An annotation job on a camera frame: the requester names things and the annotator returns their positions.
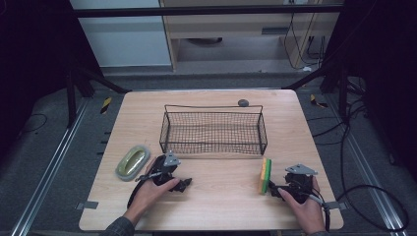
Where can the white cabinet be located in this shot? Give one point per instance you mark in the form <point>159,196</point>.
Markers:
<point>124,42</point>

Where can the wooden cabinet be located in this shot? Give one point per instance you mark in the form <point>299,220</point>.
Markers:
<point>229,24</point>

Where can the yellow and black tape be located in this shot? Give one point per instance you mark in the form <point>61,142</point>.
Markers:
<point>315,101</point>
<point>106,105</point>

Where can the black horizontal bar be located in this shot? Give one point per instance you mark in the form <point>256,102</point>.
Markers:
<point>196,11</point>

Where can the black metal stand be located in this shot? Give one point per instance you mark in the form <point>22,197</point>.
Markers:
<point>71,98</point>
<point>343,95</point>

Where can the grey soap dish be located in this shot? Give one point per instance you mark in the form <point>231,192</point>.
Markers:
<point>132,163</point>

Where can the person's left hand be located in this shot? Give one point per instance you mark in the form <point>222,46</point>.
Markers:
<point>147,196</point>

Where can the person's right hand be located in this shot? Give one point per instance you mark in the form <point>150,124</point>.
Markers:
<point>308,213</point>

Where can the grey tape strip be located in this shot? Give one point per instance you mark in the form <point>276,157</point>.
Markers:
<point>339,206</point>
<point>87,205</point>

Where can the black curtain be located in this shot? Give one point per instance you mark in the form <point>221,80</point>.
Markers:
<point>387,82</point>
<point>32,65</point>

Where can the dark round object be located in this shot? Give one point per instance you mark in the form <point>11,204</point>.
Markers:
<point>205,41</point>

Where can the green and yellow sponge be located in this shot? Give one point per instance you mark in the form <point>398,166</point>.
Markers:
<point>265,175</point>

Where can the metal floor rail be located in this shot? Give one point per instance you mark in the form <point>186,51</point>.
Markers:
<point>49,167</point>
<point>370,173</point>

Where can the small grey round disc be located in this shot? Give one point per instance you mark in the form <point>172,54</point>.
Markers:
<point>243,103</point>

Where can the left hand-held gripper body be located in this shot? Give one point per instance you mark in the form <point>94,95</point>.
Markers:
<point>164,167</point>

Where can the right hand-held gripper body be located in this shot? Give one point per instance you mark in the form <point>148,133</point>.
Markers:
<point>299,183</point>

